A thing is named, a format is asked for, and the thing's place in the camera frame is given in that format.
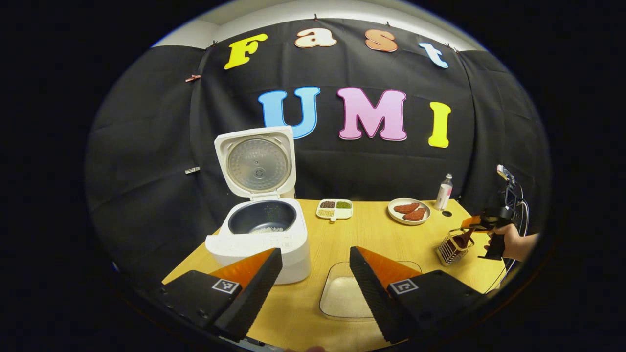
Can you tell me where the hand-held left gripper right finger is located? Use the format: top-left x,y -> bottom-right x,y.
349,246 -> 490,344

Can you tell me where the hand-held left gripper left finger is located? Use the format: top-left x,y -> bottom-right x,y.
156,247 -> 284,343

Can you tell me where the brown wooden spoon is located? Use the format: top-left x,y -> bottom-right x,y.
447,229 -> 476,252

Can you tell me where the clear tray of rice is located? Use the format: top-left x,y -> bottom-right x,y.
319,261 -> 423,321

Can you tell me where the wire chopstick holder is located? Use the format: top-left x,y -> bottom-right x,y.
437,228 -> 474,267

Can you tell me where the white rice cooker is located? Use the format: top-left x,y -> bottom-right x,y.
205,126 -> 312,285

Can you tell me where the clear bottle with pink label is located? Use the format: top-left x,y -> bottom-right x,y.
435,173 -> 454,211

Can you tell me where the white round plate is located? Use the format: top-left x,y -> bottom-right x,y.
388,198 -> 432,225

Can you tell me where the white divided dish of beans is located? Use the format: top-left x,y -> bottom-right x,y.
316,198 -> 354,223

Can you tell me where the black backdrop cloth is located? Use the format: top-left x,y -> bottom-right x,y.
86,19 -> 552,289

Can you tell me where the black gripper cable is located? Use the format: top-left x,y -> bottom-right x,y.
484,198 -> 531,294

